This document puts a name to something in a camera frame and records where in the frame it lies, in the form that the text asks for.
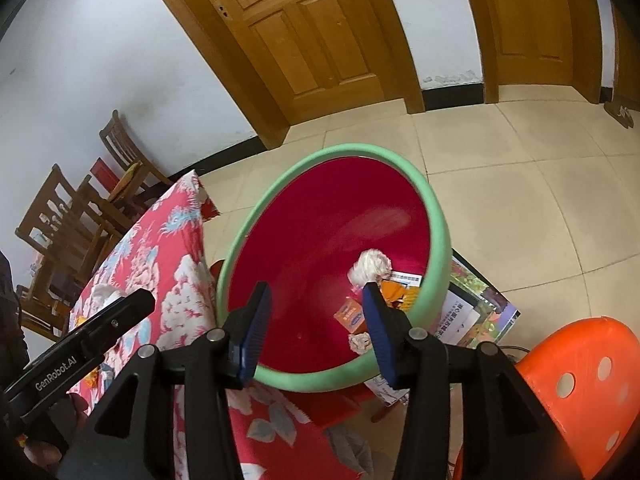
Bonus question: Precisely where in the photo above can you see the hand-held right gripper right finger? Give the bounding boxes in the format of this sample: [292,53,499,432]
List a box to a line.
[361,282,588,480]

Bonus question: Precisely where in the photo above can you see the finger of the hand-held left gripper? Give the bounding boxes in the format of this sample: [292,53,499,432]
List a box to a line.
[74,288,156,361]

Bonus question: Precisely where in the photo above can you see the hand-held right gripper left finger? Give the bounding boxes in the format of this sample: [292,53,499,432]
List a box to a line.
[57,281,273,480]

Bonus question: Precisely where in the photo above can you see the orange medicine box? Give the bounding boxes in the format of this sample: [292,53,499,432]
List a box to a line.
[333,301,365,333]

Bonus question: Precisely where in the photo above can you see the orange snack packet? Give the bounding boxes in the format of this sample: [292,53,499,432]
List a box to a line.
[381,281,420,313]

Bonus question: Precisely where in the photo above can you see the red basin with green rim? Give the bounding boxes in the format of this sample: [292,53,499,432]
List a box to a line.
[216,143,451,392]

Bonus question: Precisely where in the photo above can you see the person's left hand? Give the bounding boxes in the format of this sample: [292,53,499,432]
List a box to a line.
[22,435,68,473]

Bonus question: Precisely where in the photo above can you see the red floral tablecloth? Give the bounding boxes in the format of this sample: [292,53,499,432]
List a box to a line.
[67,170,376,480]

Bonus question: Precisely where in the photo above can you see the person's dark jacket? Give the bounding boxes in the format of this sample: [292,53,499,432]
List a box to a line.
[0,250,31,371]

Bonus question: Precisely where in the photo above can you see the yellow seat cushion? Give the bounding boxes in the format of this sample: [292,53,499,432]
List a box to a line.
[112,162,141,198]

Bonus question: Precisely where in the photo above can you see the wooden chair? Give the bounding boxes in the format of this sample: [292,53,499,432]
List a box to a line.
[90,110,173,226]
[15,164,131,311]

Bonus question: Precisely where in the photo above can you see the orange plastic stool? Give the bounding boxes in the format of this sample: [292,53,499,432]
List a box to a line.
[452,316,640,480]

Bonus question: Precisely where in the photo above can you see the wooden panel door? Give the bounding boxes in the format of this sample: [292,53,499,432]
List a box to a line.
[135,0,426,148]
[457,0,603,106]

